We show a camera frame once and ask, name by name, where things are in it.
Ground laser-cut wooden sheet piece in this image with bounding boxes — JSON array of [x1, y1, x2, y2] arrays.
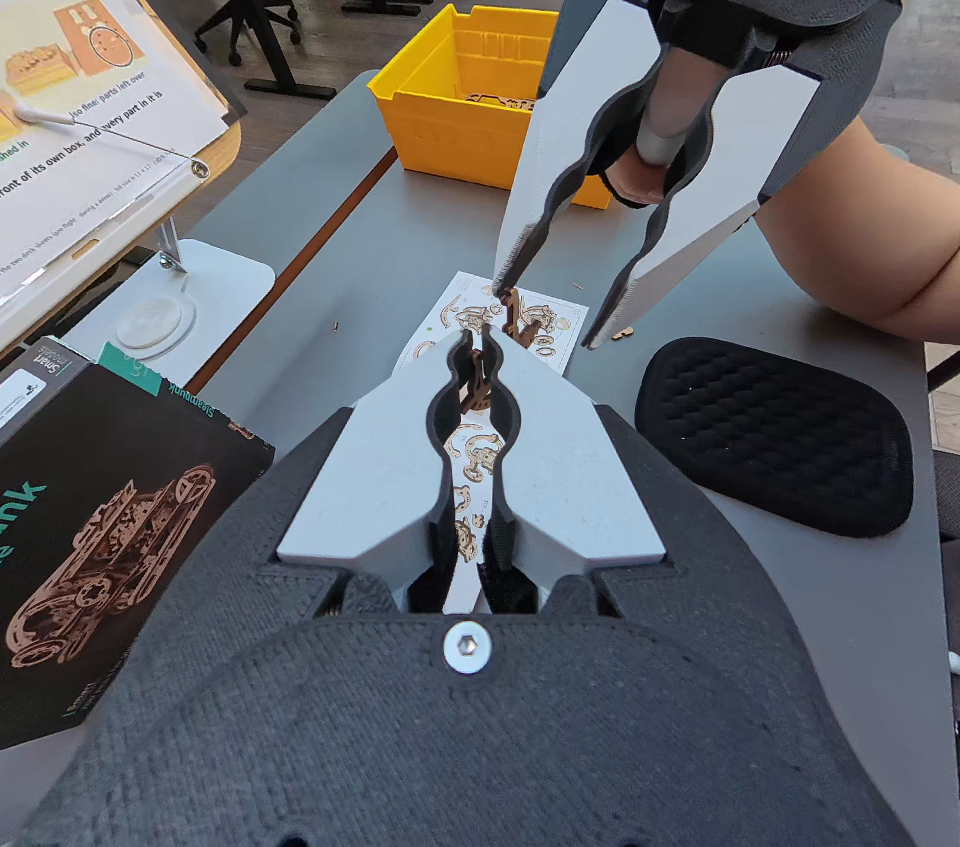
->
[[463, 88, 540, 115]]

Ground person's right hand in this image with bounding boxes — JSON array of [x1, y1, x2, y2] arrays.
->
[[597, 142, 671, 209]]

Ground yellow plastic bin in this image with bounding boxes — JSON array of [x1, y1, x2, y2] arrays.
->
[[367, 3, 616, 143], [390, 110, 615, 188], [401, 138, 616, 211]]

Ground person's right forearm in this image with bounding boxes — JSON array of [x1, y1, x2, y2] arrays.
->
[[753, 115, 960, 342]]

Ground black model kit box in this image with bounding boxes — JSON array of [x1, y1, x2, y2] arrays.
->
[[0, 337, 276, 751]]

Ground document stand with white base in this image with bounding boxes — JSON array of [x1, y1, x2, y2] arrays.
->
[[0, 0, 279, 368]]

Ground dark brown wooden model part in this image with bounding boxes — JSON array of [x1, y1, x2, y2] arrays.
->
[[459, 350, 498, 415]]

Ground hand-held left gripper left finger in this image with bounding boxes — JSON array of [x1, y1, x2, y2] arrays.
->
[[277, 329, 472, 614]]

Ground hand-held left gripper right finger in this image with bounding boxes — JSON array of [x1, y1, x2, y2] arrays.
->
[[480, 324, 667, 614]]

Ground black padded wrist rest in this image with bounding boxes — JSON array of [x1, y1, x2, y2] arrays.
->
[[634, 337, 916, 539]]

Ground printed assembly instruction sheet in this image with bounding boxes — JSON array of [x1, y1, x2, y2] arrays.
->
[[393, 271, 590, 614]]

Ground printed instruction page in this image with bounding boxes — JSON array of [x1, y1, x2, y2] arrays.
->
[[0, 0, 230, 332]]

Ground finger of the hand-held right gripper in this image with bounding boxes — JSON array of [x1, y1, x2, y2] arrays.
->
[[581, 0, 905, 352], [493, 0, 665, 297]]

